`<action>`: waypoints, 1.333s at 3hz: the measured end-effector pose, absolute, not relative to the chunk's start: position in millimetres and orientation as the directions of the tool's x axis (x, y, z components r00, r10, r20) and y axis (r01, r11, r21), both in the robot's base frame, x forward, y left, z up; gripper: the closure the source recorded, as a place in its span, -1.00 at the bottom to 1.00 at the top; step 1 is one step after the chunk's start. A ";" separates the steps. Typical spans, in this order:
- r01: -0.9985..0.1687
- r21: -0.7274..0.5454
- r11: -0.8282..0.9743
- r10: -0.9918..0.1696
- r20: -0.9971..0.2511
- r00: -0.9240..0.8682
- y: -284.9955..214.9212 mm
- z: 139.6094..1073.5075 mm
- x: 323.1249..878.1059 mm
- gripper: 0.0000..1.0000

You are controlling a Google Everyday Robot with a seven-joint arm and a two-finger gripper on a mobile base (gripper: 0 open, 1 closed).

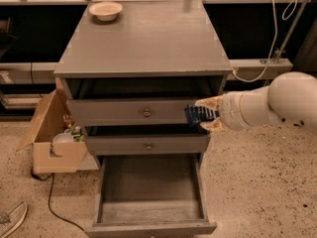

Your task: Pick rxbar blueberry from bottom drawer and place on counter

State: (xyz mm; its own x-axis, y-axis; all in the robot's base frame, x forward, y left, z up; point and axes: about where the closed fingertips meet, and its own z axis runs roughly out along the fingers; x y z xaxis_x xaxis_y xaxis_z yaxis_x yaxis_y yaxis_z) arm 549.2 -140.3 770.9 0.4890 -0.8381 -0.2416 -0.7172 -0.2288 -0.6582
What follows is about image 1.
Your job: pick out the grey top drawer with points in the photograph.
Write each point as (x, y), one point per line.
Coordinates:
(136, 101)

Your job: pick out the grey drawer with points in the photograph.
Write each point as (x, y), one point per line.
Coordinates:
(136, 101)
(146, 139)
(154, 196)

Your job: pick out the white bowl in box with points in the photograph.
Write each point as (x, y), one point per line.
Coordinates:
(63, 138)

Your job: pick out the metal diagonal pole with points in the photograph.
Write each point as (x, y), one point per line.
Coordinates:
(273, 60)

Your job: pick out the grey middle drawer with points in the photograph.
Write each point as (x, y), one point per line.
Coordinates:
(146, 139)

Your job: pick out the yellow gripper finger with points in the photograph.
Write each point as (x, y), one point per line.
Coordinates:
(215, 125)
(212, 103)

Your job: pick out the green items in box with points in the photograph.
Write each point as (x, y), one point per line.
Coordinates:
(71, 128)

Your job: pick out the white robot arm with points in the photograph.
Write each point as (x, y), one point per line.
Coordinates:
(290, 99)

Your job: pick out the grey wooden drawer cabinet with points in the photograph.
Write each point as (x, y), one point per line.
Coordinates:
(148, 39)

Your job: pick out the open cardboard box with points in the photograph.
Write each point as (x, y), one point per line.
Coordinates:
(49, 154)

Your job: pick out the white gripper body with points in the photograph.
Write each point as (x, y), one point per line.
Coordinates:
(230, 112)

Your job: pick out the grey bottom drawer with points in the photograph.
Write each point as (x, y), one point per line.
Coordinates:
(154, 196)

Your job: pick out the dark grey side cabinet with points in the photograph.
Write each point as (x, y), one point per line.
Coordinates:
(306, 58)

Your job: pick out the white sneaker shoe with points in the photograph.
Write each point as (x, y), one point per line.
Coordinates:
(11, 221)

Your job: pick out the cream ceramic bowl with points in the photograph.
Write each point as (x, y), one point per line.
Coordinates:
(106, 11)

